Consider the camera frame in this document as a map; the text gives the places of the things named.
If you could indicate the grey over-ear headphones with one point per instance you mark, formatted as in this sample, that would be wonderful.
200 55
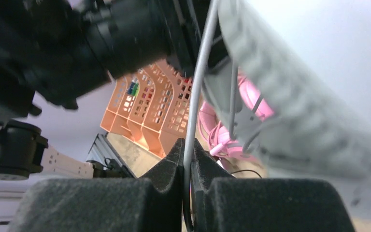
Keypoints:
291 79

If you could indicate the pink wired headphones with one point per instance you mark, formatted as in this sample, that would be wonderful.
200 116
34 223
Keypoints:
215 134

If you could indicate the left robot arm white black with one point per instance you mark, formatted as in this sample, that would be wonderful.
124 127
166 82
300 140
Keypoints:
65 51

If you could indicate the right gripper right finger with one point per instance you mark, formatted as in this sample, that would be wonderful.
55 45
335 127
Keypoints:
223 203

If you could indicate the peach plastic desk organizer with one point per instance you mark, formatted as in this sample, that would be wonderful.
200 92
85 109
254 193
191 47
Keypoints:
150 108

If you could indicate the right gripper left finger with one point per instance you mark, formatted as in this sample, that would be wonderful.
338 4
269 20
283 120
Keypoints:
150 203

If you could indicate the black base frame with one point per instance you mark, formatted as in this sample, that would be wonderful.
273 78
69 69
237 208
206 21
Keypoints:
103 162

